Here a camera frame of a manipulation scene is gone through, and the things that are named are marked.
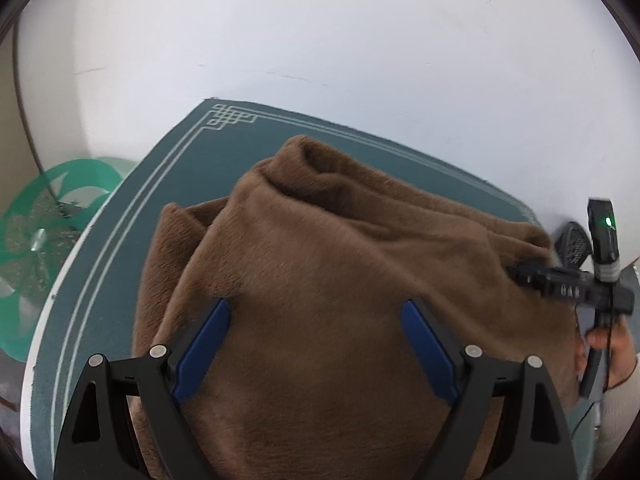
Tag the person's right forearm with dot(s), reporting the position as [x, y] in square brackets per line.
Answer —
[617, 430]

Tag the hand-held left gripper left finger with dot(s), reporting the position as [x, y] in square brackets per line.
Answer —
[202, 350]

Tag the person's right hand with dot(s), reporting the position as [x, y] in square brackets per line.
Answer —
[619, 345]

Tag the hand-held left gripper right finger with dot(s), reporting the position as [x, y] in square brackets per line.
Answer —
[430, 350]

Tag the teal table mat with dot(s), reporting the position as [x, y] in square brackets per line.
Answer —
[125, 185]

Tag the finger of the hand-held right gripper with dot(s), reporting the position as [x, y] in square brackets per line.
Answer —
[525, 272]

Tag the brown fleece garment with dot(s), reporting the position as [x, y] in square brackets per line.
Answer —
[325, 260]

